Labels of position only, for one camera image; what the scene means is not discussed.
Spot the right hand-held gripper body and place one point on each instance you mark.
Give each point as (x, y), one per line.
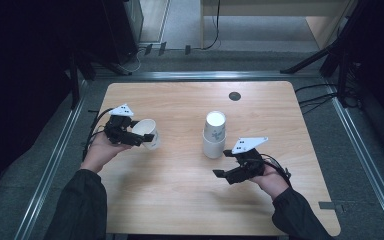
(250, 165)

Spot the black round table grommet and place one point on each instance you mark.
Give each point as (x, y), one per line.
(234, 96)

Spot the person's left hand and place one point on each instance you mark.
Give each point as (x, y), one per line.
(98, 153)

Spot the dark curtain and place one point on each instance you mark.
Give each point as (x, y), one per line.
(16, 83)

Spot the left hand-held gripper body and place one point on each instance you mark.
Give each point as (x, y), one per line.
(118, 131)

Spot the black metal stand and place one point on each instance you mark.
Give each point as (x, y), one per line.
(75, 80)

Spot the black cabinet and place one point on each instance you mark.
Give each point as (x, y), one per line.
(120, 30)

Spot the stack of white paper cups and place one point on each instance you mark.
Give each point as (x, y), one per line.
(214, 143)

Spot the long metal floor rail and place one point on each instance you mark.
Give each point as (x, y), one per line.
(50, 170)
(363, 160)

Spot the small black floor bracket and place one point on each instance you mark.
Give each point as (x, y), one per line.
(162, 48)
(187, 50)
(148, 49)

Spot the printed white paper cup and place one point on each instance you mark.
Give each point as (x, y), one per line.
(146, 128)

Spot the light wooden desk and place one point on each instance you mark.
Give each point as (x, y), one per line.
(320, 20)

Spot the black tripod stand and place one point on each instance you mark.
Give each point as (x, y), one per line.
(340, 50)

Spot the grey tape strip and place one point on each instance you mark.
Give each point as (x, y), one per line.
(330, 205)

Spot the person's right hand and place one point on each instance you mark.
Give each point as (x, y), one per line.
(273, 183)

